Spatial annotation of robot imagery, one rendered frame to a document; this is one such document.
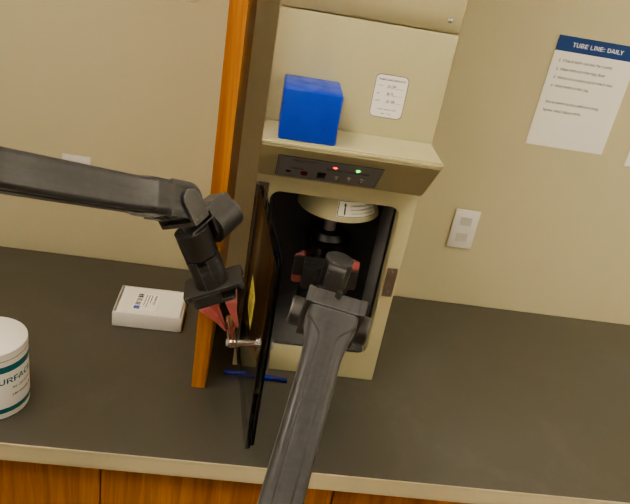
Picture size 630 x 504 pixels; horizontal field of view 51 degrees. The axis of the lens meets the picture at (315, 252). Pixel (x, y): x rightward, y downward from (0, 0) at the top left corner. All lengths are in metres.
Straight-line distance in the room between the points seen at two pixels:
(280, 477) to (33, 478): 0.78
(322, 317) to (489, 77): 1.08
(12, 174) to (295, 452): 0.48
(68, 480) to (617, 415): 1.22
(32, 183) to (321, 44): 0.57
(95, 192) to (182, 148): 0.81
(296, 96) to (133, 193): 0.32
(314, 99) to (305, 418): 0.58
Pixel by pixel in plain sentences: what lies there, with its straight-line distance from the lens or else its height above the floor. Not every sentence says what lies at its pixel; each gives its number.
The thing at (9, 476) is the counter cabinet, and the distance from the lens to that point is 1.45.
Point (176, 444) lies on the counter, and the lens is 1.33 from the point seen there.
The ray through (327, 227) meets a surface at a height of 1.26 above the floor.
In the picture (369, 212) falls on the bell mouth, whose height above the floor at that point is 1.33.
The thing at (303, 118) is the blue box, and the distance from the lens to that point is 1.15.
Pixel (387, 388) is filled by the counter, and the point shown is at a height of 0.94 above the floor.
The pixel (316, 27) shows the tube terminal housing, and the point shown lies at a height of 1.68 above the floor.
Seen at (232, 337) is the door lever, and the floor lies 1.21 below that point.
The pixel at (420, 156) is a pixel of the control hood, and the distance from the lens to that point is 1.21.
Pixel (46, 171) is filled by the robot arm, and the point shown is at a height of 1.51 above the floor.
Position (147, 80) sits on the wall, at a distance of 1.72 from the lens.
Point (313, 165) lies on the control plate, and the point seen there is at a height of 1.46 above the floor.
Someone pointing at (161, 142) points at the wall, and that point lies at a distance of 1.76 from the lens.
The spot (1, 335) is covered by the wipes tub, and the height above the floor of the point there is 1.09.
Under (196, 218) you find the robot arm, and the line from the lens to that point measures 1.05.
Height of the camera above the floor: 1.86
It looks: 27 degrees down
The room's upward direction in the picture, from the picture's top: 10 degrees clockwise
